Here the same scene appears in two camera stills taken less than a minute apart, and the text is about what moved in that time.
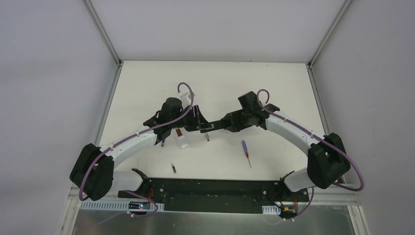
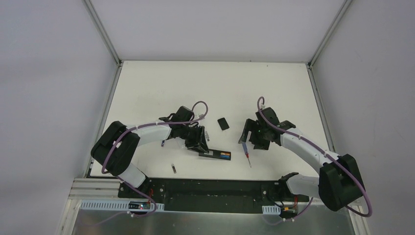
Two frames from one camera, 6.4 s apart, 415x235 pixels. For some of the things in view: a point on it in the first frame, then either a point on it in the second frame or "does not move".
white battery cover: [207, 137] does not move
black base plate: [217, 195] does not move
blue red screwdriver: [246, 151] does not move
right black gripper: [223, 122] -> [252, 133]
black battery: [173, 169] does not move
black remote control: [205, 127] -> [217, 154]
